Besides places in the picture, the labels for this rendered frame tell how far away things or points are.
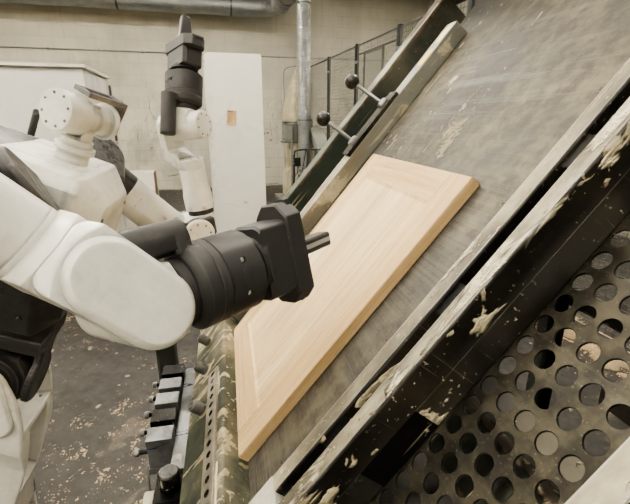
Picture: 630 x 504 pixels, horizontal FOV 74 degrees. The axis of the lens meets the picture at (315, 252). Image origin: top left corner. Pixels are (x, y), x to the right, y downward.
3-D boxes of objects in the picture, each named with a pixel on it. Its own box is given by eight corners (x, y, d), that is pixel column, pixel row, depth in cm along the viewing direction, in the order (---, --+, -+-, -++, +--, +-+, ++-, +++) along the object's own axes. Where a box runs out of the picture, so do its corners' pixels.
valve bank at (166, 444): (161, 415, 125) (151, 343, 118) (210, 409, 128) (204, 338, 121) (122, 591, 78) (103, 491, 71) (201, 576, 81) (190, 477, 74)
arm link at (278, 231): (328, 301, 50) (249, 343, 41) (275, 295, 56) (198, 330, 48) (308, 195, 47) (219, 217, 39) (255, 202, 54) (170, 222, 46)
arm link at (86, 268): (172, 365, 34) (6, 273, 27) (129, 353, 40) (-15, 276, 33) (211, 296, 37) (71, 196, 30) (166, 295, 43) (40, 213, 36)
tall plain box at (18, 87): (67, 275, 396) (29, 74, 343) (136, 270, 411) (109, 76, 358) (34, 317, 313) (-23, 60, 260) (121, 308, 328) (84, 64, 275)
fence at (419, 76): (238, 313, 120) (226, 306, 119) (457, 35, 109) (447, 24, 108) (238, 321, 116) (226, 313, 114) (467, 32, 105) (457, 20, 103)
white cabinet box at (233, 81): (215, 233, 542) (202, 59, 480) (260, 230, 556) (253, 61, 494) (217, 246, 486) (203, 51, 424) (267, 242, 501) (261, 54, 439)
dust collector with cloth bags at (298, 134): (275, 202, 743) (271, 67, 677) (313, 200, 761) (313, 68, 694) (291, 219, 617) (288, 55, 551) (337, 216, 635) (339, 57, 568)
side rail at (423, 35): (250, 290, 146) (224, 273, 142) (460, 24, 133) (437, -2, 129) (251, 297, 140) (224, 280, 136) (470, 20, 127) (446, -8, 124)
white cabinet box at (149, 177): (119, 221, 603) (111, 170, 582) (161, 219, 618) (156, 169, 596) (113, 229, 562) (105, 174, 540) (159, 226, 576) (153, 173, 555)
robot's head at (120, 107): (52, 122, 71) (68, 79, 69) (92, 131, 79) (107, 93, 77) (80, 140, 69) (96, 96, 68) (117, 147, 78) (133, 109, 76)
